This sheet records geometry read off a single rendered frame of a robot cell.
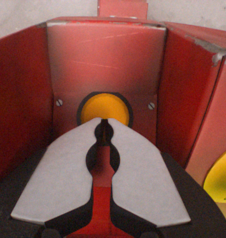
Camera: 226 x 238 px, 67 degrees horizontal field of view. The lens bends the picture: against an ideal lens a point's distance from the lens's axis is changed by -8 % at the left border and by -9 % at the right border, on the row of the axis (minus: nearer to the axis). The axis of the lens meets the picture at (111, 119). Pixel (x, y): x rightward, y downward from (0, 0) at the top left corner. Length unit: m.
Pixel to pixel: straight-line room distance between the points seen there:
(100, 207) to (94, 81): 0.23
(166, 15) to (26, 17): 0.61
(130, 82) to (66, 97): 0.05
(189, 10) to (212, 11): 0.11
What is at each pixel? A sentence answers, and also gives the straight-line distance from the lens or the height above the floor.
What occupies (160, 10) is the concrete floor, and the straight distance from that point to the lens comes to 0.87.
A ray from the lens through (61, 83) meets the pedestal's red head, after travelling 0.16.
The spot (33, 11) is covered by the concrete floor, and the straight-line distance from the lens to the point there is 0.91.
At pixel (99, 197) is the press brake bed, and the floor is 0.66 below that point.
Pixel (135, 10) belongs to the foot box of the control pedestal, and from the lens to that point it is 0.73.
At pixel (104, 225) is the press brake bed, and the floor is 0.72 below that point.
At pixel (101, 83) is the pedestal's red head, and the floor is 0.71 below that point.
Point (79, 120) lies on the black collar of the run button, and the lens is 0.16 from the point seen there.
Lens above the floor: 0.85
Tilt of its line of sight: 56 degrees down
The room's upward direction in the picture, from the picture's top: 179 degrees clockwise
